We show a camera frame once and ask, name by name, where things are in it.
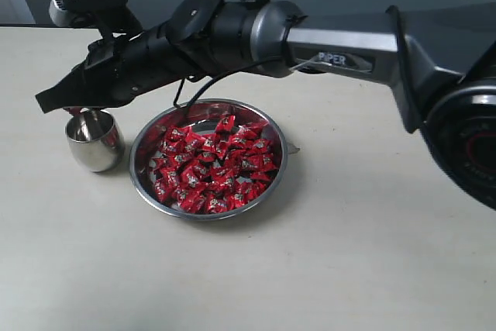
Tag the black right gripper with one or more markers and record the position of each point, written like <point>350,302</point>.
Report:
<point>116,72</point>

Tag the red candy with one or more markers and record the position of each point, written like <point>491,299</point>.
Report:
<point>216,206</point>
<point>195,176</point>
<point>74,111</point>
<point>163,191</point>
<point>225,124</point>
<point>174,133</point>
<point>263,162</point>

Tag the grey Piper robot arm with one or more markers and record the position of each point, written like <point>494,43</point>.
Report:
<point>439,64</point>

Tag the stainless steel cup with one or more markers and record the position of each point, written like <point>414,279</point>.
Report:
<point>95,140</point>

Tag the stainless steel bowl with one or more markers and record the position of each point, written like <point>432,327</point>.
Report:
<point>202,118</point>

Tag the red wrapped candy top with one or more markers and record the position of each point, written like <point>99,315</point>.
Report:
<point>225,124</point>

